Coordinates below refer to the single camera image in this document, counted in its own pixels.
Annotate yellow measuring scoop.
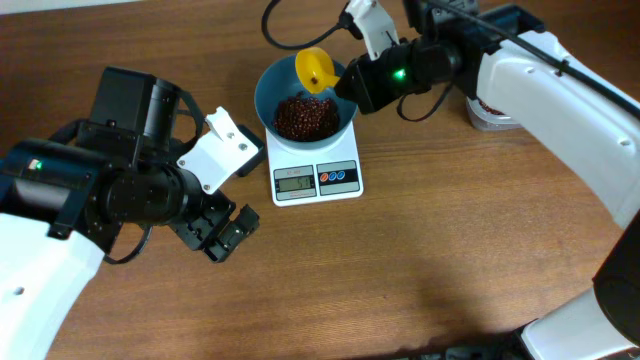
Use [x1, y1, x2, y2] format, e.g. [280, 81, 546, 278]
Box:
[295, 47, 340, 94]

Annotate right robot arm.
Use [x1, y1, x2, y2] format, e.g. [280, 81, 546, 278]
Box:
[335, 1, 639, 359]

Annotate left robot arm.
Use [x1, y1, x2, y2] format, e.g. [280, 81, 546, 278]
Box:
[1, 67, 265, 359]

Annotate red beans in bowl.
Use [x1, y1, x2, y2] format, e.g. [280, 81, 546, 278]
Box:
[272, 92, 340, 142]

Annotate white digital kitchen scale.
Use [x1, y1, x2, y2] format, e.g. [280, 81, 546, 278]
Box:
[267, 124, 364, 207]

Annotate blue-grey bowl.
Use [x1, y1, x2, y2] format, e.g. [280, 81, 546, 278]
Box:
[254, 55, 358, 150]

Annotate clear plastic container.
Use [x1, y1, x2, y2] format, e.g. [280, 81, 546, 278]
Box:
[466, 98, 521, 131]

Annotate red adzuki beans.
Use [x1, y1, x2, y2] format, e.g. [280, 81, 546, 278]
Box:
[478, 99, 505, 116]

